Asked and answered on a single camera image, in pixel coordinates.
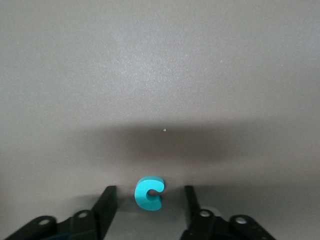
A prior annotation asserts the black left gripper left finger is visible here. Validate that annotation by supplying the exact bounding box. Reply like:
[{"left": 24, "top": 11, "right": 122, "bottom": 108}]
[{"left": 4, "top": 185, "right": 118, "bottom": 240}]

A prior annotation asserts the teal letter c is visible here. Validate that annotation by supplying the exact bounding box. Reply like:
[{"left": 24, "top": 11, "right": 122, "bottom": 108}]
[{"left": 134, "top": 174, "right": 165, "bottom": 211}]

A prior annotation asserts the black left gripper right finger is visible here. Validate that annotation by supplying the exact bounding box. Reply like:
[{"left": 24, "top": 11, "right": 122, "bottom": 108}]
[{"left": 180, "top": 185, "right": 276, "bottom": 240}]

